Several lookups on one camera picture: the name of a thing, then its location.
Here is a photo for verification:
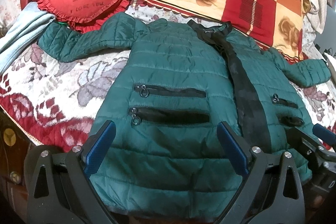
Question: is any green quilted puffer jacket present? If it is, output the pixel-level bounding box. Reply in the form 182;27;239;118
38;12;331;221

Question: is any floral white red bedspread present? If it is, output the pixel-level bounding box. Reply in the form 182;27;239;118
1;0;335;148

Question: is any light blue folded cloth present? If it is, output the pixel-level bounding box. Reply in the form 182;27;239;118
1;2;55;75

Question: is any dark wooden bed frame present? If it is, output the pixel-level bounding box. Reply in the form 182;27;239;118
1;111;35;223

